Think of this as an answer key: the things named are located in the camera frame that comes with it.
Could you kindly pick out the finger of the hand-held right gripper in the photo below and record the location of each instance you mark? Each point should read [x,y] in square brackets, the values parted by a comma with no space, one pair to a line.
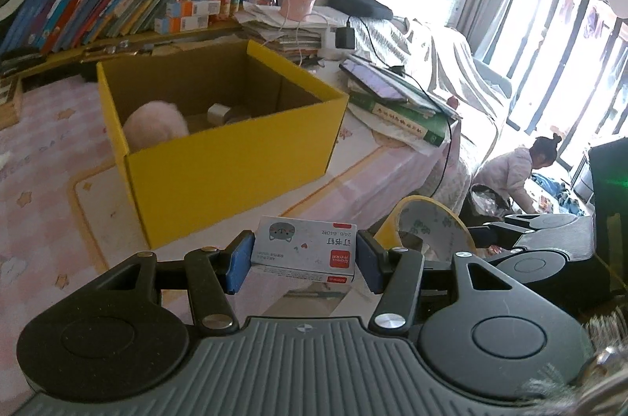
[495,233]

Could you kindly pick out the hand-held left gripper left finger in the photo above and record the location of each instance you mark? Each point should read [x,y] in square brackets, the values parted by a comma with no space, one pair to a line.
[240,265]

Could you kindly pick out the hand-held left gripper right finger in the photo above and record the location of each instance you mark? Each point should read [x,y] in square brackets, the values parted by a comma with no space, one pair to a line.
[371,266]

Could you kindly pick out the grey cat print staple box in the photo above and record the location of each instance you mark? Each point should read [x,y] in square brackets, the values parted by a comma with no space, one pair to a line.
[299,249]

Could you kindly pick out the yellow cardboard box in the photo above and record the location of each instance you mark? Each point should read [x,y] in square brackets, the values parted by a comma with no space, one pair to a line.
[221,170]

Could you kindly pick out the white charger plug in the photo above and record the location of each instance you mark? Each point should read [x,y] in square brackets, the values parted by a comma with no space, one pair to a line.
[216,113]

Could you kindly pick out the pink plush toy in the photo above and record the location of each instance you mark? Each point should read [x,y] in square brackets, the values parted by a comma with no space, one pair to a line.
[154,126]

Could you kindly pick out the black device with green light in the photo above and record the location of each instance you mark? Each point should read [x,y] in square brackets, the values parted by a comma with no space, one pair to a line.
[611,210]

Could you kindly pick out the green book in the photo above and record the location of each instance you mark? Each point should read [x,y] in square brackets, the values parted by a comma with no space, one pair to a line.
[402,121]

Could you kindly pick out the dark tablet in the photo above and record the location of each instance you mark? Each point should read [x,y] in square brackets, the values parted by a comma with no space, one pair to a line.
[375,80]

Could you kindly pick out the printed white cloth cover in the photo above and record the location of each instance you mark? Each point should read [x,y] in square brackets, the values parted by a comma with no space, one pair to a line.
[441,53]

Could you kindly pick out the white power strip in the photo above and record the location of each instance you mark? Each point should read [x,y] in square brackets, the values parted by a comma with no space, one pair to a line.
[327,45]

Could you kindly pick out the black power adapter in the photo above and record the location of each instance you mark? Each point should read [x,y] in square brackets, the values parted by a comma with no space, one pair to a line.
[346,37]

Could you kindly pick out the stack of papers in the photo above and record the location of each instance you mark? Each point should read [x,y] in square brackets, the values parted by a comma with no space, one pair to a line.
[279,31]

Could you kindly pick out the orange white small box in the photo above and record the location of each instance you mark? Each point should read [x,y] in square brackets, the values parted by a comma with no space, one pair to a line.
[194,8]
[181,24]

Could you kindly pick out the wooden chess box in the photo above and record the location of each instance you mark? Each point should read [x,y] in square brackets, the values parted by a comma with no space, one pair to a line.
[7,102]

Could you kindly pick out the row of colourful books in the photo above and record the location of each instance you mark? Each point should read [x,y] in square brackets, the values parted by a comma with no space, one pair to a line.
[98,4]

